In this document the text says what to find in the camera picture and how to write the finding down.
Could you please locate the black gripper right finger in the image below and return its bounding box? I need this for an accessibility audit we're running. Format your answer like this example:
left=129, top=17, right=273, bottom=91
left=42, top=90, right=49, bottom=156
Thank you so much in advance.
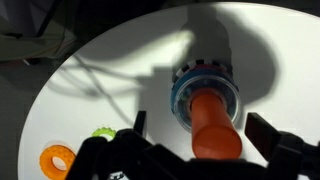
left=245, top=112, right=281, bottom=161

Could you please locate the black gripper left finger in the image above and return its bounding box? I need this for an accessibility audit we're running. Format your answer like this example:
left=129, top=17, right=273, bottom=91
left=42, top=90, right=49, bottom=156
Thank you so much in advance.
left=133, top=111, right=147, bottom=137

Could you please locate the clear bearing ring with beads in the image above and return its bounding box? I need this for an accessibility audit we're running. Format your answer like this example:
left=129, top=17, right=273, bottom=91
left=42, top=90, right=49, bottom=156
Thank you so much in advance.
left=171, top=74, right=243, bottom=134

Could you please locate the lime green gear ring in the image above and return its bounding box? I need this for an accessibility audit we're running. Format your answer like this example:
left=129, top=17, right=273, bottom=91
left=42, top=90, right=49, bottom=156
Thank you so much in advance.
left=91, top=126, right=118, bottom=139

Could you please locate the orange peg post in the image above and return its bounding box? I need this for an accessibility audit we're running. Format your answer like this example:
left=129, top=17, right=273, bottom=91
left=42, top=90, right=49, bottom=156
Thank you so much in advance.
left=191, top=89, right=242, bottom=159

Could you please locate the orange foam ring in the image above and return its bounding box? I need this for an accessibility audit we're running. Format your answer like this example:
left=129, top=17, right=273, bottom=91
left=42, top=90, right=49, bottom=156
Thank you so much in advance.
left=39, top=144, right=78, bottom=180

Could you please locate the teal gear ring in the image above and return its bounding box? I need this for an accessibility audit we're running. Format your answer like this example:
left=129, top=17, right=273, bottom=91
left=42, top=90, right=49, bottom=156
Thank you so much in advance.
left=170, top=68, right=239, bottom=118

